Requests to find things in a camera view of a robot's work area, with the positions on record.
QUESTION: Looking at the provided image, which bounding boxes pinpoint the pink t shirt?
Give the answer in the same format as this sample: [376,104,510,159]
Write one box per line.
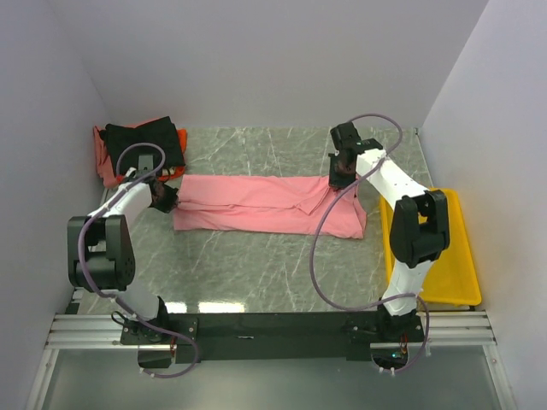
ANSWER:
[173,173,368,240]

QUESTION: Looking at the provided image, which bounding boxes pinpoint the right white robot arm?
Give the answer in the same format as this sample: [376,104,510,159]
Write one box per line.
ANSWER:
[329,122,450,341]

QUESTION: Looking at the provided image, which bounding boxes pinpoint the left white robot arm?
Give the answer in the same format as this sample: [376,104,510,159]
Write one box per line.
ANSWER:
[67,153,178,343]

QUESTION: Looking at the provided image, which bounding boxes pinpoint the salmon folded t shirt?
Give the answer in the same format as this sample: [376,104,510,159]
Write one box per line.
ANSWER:
[92,121,149,190]

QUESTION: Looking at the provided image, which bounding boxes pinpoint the black folded t shirt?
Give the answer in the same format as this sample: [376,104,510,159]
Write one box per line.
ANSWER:
[100,116,185,174]

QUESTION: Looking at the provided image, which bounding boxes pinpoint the orange folded t shirt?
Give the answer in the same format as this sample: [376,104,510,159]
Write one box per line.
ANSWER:
[159,128,188,182]

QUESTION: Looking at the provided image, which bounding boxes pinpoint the yellow plastic tray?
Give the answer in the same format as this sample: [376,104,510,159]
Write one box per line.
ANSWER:
[379,189,482,306]

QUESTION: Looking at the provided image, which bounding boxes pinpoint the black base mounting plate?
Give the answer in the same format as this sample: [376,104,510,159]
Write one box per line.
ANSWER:
[121,309,425,368]

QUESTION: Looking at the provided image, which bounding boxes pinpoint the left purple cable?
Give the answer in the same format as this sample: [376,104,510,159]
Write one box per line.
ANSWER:
[79,143,202,380]

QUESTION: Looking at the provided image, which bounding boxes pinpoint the purple cable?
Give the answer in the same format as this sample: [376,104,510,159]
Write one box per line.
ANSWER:
[79,143,202,380]
[308,113,431,375]

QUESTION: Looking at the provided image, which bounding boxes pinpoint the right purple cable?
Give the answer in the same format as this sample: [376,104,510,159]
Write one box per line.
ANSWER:
[308,113,431,375]

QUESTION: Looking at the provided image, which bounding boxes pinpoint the aluminium frame rail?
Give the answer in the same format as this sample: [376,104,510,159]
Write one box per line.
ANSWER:
[45,311,497,350]

